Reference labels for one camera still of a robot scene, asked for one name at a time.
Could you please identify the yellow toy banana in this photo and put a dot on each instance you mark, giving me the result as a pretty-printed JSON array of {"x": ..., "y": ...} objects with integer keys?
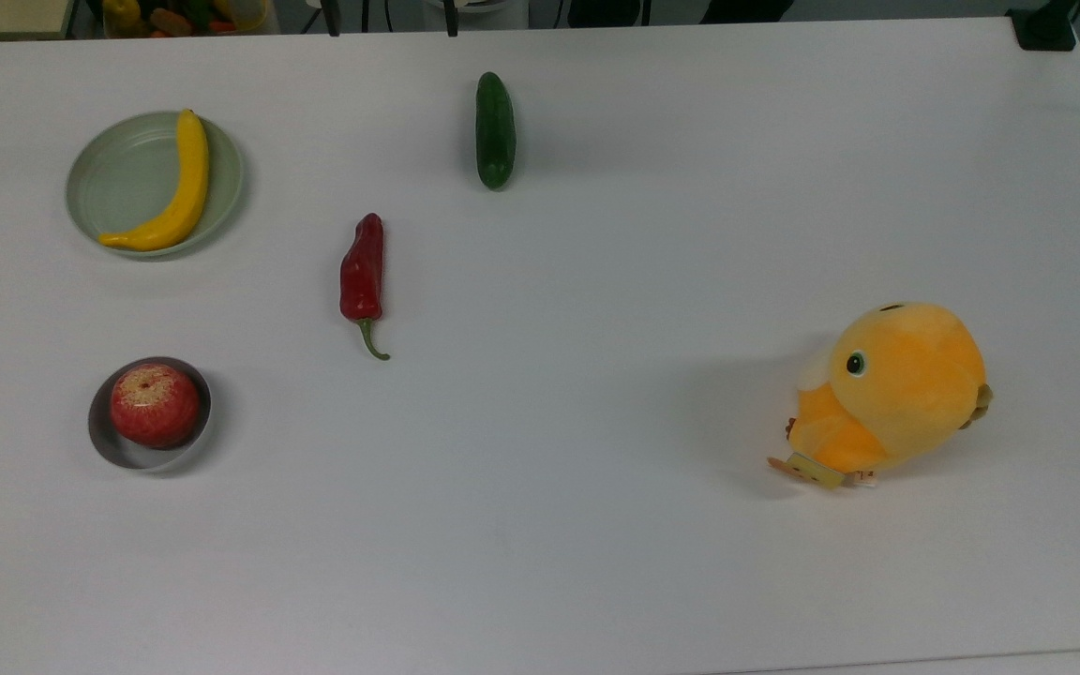
[{"x": 186, "y": 187}]

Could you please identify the dark green cucumber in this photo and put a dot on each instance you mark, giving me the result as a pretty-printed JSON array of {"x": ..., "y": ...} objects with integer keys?
[{"x": 495, "y": 131}]

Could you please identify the pale green round plate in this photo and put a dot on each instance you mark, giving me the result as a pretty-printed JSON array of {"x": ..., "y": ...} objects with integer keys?
[{"x": 123, "y": 178}]

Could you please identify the black table clamp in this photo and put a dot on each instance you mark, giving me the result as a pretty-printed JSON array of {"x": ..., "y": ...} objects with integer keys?
[{"x": 1044, "y": 28}]

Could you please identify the orange plush bird toy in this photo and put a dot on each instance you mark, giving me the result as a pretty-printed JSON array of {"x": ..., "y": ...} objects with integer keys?
[{"x": 906, "y": 384}]

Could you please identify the small grey bowl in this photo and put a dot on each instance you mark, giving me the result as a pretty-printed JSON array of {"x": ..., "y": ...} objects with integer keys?
[{"x": 127, "y": 457}]

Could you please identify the red chili pepper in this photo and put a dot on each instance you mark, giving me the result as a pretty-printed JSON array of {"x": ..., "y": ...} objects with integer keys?
[{"x": 362, "y": 272}]

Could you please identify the red apple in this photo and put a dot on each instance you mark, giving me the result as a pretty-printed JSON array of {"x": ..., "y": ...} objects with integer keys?
[{"x": 154, "y": 405}]

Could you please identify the thin black stand leg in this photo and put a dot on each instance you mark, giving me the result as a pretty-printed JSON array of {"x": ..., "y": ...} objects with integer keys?
[
  {"x": 330, "y": 17},
  {"x": 450, "y": 17}
]

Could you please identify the clear box of toy produce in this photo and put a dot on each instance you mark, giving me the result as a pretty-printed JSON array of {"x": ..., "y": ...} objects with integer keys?
[{"x": 174, "y": 19}]

